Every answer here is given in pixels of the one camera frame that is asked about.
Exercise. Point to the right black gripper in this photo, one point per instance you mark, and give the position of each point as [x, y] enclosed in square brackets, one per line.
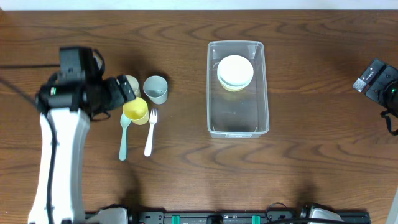
[374, 79]

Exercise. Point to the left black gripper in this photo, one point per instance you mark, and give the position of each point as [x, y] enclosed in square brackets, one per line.
[125, 88]

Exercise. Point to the white plastic cup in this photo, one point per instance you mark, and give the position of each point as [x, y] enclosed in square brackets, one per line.
[134, 85]

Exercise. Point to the yellow plastic cup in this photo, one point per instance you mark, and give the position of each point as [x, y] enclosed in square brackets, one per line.
[137, 111]

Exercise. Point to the yellow plastic bowl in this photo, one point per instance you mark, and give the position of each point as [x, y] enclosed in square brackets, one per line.
[233, 88]

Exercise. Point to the white plastic bowl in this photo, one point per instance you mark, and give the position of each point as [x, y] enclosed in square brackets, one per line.
[235, 70]

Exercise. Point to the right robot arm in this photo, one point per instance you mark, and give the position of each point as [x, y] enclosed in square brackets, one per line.
[318, 214]

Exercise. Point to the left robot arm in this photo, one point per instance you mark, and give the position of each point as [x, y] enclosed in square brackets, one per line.
[68, 102]

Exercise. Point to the clear plastic container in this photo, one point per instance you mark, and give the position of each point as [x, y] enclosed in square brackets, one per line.
[241, 114]

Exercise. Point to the grey plastic cup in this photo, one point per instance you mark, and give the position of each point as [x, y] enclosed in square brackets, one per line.
[156, 88]

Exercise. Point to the mint green plastic spoon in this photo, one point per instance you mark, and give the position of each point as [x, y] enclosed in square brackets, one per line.
[125, 122]

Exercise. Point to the white plastic fork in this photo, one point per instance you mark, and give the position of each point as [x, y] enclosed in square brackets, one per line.
[152, 121]

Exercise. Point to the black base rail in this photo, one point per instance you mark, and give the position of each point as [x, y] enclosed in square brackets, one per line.
[280, 216]

